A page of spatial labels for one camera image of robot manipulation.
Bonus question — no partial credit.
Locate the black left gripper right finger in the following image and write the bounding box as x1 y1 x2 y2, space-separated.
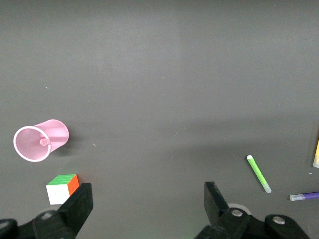
193 181 311 239

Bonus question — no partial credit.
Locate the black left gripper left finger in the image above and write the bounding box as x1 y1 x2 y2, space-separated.
0 182 94 239

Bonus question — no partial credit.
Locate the colourful puzzle cube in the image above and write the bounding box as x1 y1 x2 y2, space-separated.
45 173 81 206

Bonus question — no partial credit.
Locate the green marker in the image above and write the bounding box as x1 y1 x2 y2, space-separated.
246 154 272 194

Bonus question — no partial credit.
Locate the pink plastic cup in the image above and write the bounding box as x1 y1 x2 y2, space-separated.
13 119 70 163

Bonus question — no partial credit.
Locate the purple marker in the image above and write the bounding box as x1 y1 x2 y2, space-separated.
289 191 319 202

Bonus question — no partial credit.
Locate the yellow marker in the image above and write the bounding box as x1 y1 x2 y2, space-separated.
312 136 319 168

